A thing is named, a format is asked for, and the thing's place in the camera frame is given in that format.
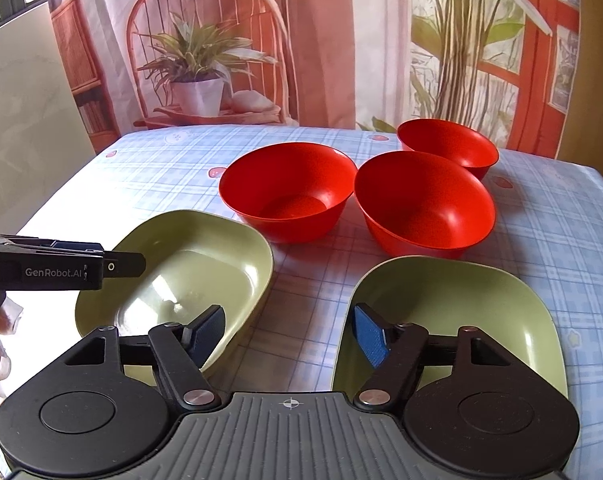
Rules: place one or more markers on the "blue checkered tablecloth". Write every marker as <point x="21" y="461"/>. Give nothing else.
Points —
<point x="541" y="220"/>

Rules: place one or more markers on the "green square plate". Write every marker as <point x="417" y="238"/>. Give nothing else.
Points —
<point x="191" y="260"/>
<point x="451" y="300"/>

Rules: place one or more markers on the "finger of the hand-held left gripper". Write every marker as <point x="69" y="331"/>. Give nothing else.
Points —
<point x="126" y="265"/>
<point x="76" y="246"/>

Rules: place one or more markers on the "red plastic bowl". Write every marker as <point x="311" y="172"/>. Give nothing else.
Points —
<point x="446" y="142"/>
<point x="289" y="185"/>
<point x="426" y="205"/>

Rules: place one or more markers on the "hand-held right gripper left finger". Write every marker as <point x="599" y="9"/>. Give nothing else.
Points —
<point x="207" y="332"/>

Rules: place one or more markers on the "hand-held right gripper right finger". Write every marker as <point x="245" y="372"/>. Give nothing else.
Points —
<point x="372" y="332"/>

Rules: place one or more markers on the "printed plant backdrop cloth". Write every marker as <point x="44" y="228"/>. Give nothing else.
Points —
<point x="331" y="35"/>

